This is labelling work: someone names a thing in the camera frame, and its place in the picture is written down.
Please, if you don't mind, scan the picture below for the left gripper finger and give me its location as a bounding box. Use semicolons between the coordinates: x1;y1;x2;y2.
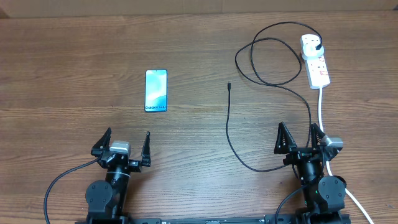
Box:
141;131;151;167
91;128;112;156

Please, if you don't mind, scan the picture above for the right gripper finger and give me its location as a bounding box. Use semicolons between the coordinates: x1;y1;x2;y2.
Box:
310;123;326;148
274;122;297;154

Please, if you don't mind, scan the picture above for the black USB charging cable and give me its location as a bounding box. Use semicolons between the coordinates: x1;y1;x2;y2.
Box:
226;21;323;173

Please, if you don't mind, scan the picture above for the Samsung Galaxy smartphone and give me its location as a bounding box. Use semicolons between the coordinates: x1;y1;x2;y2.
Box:
144;69;168;113

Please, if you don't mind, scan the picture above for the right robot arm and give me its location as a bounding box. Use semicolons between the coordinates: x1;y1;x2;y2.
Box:
274;122;351;224

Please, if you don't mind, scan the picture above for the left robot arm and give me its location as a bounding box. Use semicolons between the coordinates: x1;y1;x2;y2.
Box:
85;128;151;223

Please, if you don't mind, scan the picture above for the white charger plug adapter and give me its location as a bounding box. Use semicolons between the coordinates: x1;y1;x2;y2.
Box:
302;44;325;60

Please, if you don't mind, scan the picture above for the white power strip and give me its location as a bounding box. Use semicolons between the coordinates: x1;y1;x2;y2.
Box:
300;34;330;89

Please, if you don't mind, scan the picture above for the white power strip cord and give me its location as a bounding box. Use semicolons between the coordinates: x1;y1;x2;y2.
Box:
317;86;375;224

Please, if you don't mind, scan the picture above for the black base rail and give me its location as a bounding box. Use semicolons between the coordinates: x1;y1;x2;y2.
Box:
75;215;351;224

